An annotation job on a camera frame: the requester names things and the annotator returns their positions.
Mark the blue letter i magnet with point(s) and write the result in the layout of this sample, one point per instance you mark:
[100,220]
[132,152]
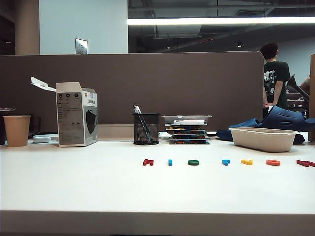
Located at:
[170,162]

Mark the green letter o magnet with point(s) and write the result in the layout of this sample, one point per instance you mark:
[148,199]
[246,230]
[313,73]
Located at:
[193,163]

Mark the yellow letter magnet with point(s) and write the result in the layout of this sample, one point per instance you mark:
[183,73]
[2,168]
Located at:
[246,162]

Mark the orange letter o magnet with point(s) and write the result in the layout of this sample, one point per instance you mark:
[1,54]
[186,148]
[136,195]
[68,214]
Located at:
[273,163]

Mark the letter magnet pack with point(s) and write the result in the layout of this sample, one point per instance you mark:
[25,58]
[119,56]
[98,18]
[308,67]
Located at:
[185,127]
[187,132]
[189,141]
[188,136]

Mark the red letter h magnet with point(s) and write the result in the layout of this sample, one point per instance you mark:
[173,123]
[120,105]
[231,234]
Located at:
[147,162]

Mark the blue letter r magnet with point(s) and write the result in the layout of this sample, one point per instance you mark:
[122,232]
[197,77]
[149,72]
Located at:
[225,162]

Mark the dark red wide letter magnet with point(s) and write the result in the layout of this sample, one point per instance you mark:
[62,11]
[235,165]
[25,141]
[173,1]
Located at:
[305,163]

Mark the black mesh pen holder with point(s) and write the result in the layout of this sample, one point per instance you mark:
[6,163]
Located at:
[147,132]

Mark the black white marker pen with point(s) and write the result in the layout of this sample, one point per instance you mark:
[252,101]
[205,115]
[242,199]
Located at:
[137,109]

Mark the clear plastic case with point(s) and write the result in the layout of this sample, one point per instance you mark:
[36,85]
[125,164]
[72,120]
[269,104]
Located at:
[187,120]

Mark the brown desk partition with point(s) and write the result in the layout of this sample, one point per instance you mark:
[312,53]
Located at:
[172,86]

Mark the white grey mask box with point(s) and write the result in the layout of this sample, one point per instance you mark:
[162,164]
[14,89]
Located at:
[71,118]

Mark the beige oval pulp tray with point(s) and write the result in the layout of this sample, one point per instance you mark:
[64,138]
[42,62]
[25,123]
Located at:
[263,141]

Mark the white ceiling light strip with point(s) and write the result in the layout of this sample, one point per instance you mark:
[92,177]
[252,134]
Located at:
[221,20]

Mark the white earbuds case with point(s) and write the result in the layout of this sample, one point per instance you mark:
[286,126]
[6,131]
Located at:
[41,139]

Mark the person in dark t-shirt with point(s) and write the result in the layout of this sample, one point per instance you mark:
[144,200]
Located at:
[275,73]

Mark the black angled bar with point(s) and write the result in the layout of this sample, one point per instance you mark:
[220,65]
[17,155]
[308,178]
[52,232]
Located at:
[292,84]

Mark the brown paper cup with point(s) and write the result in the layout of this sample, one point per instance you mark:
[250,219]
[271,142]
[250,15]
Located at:
[16,131]

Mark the metal wall plate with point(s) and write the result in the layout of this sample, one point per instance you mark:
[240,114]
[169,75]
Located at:
[81,46]

